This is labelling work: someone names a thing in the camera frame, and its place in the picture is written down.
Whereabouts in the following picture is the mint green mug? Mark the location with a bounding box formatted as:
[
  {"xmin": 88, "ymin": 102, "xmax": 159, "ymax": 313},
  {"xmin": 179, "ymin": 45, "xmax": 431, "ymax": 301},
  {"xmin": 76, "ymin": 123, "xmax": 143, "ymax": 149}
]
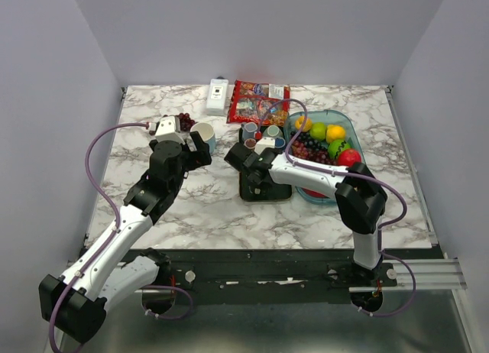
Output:
[{"xmin": 264, "ymin": 125, "xmax": 283, "ymax": 138}]

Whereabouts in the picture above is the orange fruit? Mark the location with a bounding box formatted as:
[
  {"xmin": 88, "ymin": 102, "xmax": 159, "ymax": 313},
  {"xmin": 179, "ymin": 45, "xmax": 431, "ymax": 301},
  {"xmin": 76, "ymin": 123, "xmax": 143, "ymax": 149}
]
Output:
[{"xmin": 294, "ymin": 116, "xmax": 313, "ymax": 132}]

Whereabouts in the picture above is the red grape bunch in container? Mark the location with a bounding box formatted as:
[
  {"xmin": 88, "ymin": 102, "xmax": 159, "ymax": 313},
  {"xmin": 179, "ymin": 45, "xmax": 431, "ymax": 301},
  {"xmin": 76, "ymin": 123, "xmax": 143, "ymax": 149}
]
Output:
[{"xmin": 291, "ymin": 144, "xmax": 337, "ymax": 166}]

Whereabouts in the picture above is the white rectangular box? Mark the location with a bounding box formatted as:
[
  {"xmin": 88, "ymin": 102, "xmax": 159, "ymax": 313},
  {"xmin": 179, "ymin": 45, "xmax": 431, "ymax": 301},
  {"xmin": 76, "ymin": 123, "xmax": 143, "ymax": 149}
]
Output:
[{"xmin": 204, "ymin": 78, "xmax": 229, "ymax": 116}]

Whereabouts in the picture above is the dark red grape bunch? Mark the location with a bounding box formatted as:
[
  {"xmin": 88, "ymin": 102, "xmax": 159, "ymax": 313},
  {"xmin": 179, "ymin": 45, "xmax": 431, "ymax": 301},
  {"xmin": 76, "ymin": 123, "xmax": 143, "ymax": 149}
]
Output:
[{"xmin": 177, "ymin": 113, "xmax": 196, "ymax": 132}]

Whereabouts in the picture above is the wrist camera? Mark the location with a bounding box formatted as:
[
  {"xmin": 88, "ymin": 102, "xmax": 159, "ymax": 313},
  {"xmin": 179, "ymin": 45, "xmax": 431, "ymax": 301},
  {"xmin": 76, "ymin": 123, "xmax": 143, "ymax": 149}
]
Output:
[
  {"xmin": 148, "ymin": 115, "xmax": 184, "ymax": 144},
  {"xmin": 254, "ymin": 131, "xmax": 276, "ymax": 154}
]

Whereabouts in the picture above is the dark blue grape bunch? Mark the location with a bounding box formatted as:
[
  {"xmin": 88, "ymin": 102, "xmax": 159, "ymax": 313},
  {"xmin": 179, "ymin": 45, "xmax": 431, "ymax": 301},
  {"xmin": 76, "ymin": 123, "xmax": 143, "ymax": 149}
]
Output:
[{"xmin": 293, "ymin": 132, "xmax": 322, "ymax": 151}]

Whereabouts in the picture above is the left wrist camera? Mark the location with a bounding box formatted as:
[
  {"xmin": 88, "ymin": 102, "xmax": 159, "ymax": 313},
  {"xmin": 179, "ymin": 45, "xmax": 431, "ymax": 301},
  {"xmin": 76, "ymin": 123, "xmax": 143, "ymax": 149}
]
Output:
[{"xmin": 148, "ymin": 115, "xmax": 184, "ymax": 144}]

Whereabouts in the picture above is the green lime fruit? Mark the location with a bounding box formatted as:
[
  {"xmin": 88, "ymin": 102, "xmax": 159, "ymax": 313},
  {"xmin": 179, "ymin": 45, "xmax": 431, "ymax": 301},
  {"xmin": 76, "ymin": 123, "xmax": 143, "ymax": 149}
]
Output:
[{"xmin": 309, "ymin": 122, "xmax": 327, "ymax": 141}]

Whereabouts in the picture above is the grey blue dotted mug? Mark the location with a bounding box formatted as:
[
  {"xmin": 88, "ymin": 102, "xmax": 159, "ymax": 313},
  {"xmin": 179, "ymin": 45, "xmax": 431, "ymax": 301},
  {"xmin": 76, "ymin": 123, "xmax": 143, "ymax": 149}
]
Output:
[{"xmin": 241, "ymin": 122, "xmax": 258, "ymax": 141}]

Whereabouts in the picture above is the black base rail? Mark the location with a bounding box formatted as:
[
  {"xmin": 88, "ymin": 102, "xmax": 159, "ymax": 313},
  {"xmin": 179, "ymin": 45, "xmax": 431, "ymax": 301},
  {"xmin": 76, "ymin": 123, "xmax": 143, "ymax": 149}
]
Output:
[{"xmin": 78, "ymin": 248, "xmax": 448, "ymax": 306}]

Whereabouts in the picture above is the red dragon fruit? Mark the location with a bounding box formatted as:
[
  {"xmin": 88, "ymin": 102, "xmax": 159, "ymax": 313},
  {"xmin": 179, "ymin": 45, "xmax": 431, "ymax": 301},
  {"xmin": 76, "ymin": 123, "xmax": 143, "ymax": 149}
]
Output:
[{"xmin": 303, "ymin": 189, "xmax": 328, "ymax": 199}]

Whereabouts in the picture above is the black tray gold rim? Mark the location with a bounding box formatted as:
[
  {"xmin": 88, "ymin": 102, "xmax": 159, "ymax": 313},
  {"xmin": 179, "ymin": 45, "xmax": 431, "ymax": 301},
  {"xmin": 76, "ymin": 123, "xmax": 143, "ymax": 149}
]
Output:
[{"xmin": 238, "ymin": 123, "xmax": 292, "ymax": 202}]

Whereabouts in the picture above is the aluminium frame rail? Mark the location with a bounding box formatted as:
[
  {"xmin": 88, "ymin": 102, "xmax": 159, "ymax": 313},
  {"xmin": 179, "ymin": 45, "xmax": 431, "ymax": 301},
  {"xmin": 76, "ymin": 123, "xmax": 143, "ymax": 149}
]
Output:
[{"xmin": 349, "ymin": 257, "xmax": 469, "ymax": 293}]

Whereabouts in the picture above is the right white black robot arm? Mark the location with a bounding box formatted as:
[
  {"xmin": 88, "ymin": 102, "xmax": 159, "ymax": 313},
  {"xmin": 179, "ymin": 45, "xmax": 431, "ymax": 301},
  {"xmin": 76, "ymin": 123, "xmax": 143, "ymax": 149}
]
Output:
[{"xmin": 225, "ymin": 143, "xmax": 387, "ymax": 286}]

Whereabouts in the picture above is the yellow lemon fruit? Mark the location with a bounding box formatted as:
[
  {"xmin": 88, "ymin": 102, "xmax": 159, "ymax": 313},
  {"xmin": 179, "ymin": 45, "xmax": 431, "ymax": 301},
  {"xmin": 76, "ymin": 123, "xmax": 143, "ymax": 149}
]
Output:
[{"xmin": 325, "ymin": 125, "xmax": 346, "ymax": 144}]

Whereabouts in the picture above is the teal transparent fruit container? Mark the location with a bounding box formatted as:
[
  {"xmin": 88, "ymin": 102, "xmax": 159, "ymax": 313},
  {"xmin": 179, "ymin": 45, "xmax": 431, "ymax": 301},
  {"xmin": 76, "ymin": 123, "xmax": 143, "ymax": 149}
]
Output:
[{"xmin": 283, "ymin": 110, "xmax": 364, "ymax": 206}]

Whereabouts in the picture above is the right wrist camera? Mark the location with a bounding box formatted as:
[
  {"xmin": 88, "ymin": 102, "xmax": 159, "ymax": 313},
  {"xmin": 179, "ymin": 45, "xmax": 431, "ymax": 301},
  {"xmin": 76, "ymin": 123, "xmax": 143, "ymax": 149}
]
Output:
[{"xmin": 254, "ymin": 131, "xmax": 276, "ymax": 154}]

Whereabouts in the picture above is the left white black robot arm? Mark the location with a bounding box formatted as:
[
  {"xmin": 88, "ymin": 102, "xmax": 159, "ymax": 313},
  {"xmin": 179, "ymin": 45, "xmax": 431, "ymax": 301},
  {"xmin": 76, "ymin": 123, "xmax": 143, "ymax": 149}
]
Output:
[{"xmin": 39, "ymin": 131, "xmax": 212, "ymax": 352}]

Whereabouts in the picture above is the brown striped mug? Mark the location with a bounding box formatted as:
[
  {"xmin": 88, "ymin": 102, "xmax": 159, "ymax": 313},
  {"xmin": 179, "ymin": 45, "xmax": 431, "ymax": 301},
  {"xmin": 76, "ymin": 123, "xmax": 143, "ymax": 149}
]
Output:
[{"xmin": 244, "ymin": 138, "xmax": 256, "ymax": 150}]

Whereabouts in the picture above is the dark blue mug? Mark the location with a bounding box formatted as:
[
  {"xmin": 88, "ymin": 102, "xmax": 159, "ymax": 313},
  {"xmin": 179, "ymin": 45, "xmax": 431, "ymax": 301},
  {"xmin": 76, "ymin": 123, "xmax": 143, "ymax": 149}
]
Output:
[{"xmin": 274, "ymin": 138, "xmax": 286, "ymax": 149}]

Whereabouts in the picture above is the red snack bag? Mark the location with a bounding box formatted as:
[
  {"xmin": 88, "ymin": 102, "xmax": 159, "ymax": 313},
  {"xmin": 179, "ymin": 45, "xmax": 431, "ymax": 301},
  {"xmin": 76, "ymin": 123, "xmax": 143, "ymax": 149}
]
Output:
[{"xmin": 227, "ymin": 80, "xmax": 290, "ymax": 124}]

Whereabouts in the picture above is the light blue hexagonal mug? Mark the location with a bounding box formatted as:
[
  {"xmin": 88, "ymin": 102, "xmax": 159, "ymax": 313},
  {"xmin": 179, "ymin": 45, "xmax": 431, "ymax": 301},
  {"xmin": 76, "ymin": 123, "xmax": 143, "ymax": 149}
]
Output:
[{"xmin": 190, "ymin": 122, "xmax": 216, "ymax": 154}]

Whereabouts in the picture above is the green striped melon fruit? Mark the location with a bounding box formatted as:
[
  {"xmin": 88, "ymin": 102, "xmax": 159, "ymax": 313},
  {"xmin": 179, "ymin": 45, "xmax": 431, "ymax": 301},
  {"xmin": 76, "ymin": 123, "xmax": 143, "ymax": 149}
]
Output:
[{"xmin": 328, "ymin": 139, "xmax": 351, "ymax": 160}]

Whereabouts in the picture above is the red apple fruit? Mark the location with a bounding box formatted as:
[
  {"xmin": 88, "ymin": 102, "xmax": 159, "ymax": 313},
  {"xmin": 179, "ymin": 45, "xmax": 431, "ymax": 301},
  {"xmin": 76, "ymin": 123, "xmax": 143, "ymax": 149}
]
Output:
[{"xmin": 337, "ymin": 148, "xmax": 362, "ymax": 167}]

